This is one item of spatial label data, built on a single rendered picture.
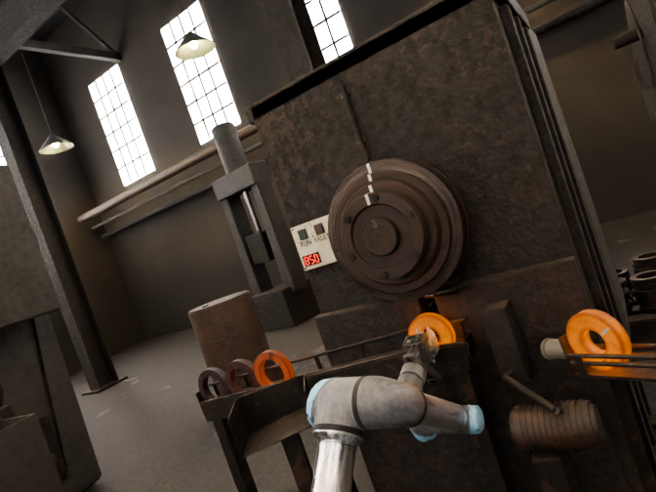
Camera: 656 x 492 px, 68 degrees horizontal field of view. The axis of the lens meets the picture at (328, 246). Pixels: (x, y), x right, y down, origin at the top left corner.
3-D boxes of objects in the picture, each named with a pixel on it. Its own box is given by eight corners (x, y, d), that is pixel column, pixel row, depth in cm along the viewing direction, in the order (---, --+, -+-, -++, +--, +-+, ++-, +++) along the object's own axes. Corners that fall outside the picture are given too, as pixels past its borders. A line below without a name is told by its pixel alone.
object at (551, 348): (559, 353, 140) (551, 334, 140) (585, 354, 132) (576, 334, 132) (545, 362, 137) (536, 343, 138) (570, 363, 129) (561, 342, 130)
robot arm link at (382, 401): (401, 368, 102) (484, 399, 137) (357, 371, 108) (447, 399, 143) (401, 428, 97) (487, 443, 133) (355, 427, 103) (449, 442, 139)
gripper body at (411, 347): (427, 330, 153) (419, 355, 143) (437, 351, 155) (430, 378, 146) (405, 334, 157) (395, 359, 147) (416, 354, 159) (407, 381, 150)
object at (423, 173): (361, 307, 178) (319, 184, 176) (488, 278, 153) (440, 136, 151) (353, 312, 172) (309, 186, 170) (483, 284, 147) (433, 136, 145)
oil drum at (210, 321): (248, 381, 486) (218, 296, 482) (294, 373, 454) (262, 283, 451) (206, 410, 435) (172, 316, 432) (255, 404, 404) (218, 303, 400)
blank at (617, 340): (609, 376, 125) (600, 382, 124) (564, 329, 134) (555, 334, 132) (645, 347, 114) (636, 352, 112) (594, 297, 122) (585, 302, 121)
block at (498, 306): (509, 370, 159) (486, 302, 158) (534, 367, 155) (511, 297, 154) (503, 385, 150) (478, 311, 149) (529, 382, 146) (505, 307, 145)
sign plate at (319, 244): (307, 269, 197) (292, 227, 196) (361, 253, 183) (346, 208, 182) (304, 270, 195) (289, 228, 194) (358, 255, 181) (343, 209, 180)
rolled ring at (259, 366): (246, 365, 206) (251, 362, 208) (270, 402, 203) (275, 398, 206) (271, 345, 196) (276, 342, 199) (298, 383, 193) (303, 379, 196)
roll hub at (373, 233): (363, 284, 164) (336, 205, 162) (440, 265, 149) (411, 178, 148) (355, 289, 159) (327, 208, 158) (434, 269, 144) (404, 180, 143)
